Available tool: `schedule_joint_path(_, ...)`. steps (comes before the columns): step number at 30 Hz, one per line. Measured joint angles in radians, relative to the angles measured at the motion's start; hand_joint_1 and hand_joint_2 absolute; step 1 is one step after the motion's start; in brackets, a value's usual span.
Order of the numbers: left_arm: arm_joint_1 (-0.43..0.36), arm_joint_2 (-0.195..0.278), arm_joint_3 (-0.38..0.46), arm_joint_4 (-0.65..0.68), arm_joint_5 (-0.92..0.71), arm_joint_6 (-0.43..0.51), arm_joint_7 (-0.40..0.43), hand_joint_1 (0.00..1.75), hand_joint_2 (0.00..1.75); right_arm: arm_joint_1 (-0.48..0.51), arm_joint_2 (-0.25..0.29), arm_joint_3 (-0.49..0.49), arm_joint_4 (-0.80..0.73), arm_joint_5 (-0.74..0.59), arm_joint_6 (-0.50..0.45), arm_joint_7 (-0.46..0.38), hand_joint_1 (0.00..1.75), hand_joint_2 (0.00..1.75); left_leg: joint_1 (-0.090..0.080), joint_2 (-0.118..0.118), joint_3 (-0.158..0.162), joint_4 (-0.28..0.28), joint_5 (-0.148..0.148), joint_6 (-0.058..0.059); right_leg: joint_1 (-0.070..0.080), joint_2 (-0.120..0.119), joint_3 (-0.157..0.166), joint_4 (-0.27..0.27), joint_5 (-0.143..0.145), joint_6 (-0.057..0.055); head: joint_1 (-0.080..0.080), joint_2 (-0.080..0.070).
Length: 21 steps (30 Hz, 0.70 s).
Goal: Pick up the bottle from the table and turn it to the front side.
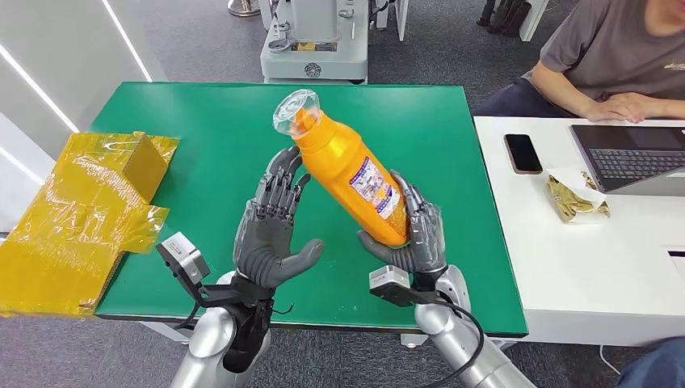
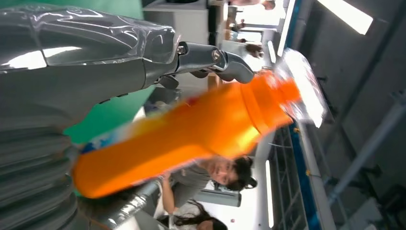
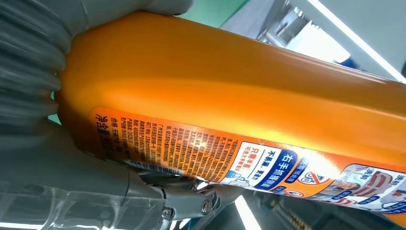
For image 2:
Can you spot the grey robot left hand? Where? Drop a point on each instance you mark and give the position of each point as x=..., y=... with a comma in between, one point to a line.
x=79, y=63

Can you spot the ceiling light panel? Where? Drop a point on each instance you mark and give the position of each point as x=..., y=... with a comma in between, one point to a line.
x=347, y=16

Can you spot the grey laptop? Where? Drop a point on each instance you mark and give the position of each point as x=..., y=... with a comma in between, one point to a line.
x=219, y=198

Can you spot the orange plastic bottle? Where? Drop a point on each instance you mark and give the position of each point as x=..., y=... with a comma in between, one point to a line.
x=190, y=127

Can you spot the person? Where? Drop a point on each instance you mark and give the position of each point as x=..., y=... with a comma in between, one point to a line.
x=196, y=222
x=219, y=173

